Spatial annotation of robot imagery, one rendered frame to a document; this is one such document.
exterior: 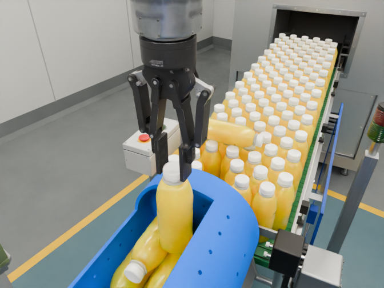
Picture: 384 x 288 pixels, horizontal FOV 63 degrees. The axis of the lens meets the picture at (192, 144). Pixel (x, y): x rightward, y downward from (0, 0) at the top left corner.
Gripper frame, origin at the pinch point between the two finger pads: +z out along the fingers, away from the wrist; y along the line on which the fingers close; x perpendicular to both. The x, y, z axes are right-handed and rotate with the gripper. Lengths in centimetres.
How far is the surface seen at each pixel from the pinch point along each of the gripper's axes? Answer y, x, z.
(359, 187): 36, 52, 36
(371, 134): 34, 52, 16
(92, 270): -13.0, -11.6, 24.2
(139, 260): -4.8, -6.9, 22.2
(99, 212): -105, 74, 133
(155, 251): -2.6, -4.1, 21.5
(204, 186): 3.0, 6.4, 10.4
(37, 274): -106, 20, 133
